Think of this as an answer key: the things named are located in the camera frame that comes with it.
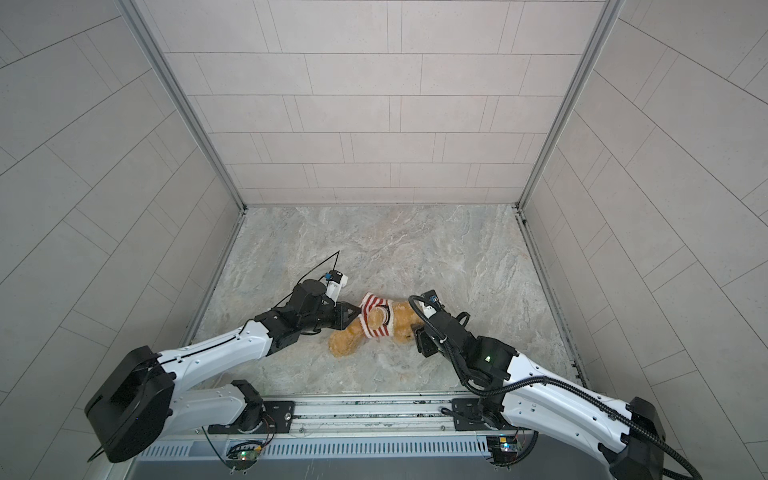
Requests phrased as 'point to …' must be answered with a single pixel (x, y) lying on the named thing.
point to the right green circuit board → (503, 448)
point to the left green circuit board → (242, 456)
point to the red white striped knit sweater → (370, 301)
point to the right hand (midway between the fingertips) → (418, 329)
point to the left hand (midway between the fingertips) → (367, 310)
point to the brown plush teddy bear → (350, 338)
